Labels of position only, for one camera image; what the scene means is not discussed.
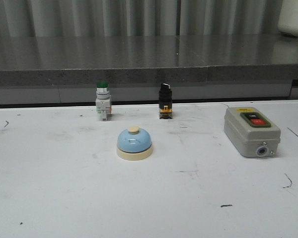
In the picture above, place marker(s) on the light blue call bell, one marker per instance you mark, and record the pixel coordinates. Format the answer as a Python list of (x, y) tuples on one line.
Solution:
[(134, 144)]

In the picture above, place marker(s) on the grey stone counter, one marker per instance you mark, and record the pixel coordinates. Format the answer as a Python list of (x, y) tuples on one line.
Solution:
[(63, 61)]

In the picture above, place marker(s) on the white rice cooker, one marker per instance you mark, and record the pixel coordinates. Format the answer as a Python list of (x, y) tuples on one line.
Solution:
[(288, 19)]

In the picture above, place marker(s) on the black selector switch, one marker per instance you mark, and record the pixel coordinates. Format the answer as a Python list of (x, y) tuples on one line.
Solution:
[(165, 101)]

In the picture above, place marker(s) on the green pushbutton switch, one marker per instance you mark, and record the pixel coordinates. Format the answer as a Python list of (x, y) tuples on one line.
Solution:
[(103, 100)]

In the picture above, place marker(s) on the grey on off switch box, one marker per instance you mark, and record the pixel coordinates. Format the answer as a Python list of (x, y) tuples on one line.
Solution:
[(252, 133)]

